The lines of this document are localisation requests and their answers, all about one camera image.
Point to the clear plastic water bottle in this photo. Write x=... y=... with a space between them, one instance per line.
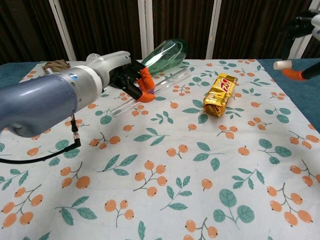
x=93 y=57

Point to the dark folding screen white frames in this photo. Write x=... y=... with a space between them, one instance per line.
x=105 y=25

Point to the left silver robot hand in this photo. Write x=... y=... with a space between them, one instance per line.
x=115 y=65

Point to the clear glass test tube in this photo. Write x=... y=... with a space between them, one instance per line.
x=172 y=78

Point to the gold foil snack pack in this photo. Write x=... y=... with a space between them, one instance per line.
x=221 y=95

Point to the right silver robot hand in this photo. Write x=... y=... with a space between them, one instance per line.
x=300 y=25

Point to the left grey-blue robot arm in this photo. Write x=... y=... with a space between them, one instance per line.
x=42 y=100

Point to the floral orange-green tablecloth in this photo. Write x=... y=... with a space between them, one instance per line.
x=175 y=162

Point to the bronze foil snack pack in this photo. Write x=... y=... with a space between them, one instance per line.
x=57 y=65

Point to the green spray bottle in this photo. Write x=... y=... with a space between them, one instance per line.
x=167 y=55

